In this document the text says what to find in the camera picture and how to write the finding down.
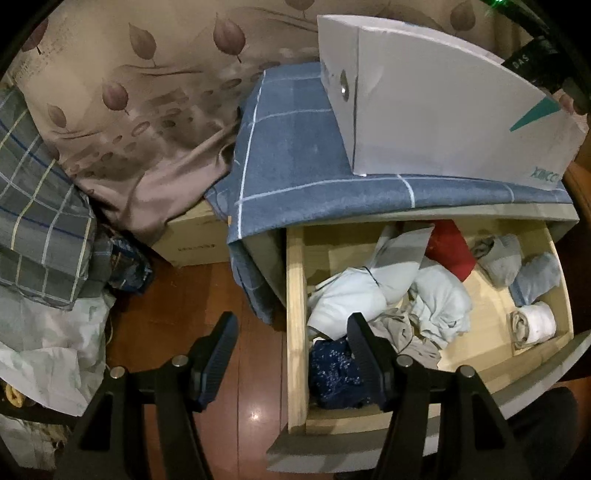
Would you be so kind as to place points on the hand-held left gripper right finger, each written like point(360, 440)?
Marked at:
point(367, 364)

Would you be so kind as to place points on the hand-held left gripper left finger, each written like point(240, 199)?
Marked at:
point(217, 360)

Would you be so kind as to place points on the navy patterned underwear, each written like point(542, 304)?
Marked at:
point(332, 369)

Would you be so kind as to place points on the beige underwear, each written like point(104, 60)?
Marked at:
point(401, 332)

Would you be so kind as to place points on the light blue underwear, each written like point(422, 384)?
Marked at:
point(441, 295)
point(344, 300)

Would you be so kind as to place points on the wooden drawer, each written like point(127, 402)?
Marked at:
point(480, 332)

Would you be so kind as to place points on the white paper bag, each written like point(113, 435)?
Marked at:
point(438, 115)

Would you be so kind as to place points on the red underwear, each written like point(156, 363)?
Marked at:
point(450, 251)

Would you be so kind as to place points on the grey sock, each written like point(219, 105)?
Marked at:
point(501, 263)

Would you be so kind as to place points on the white sock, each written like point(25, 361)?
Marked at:
point(538, 323)

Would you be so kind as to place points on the blue sock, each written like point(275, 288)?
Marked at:
point(535, 277)

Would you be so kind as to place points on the cardboard box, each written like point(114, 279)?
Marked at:
point(194, 240)

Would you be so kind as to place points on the dark blue patterned bag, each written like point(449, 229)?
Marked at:
point(124, 267)

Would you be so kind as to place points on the brown wooden furniture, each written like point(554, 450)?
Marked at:
point(581, 184)

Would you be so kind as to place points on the person's dark trouser leg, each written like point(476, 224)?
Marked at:
point(545, 424)

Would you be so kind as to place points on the blue checked cloth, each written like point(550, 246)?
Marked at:
point(295, 152)

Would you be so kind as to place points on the grey plaid cloth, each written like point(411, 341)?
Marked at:
point(41, 207)

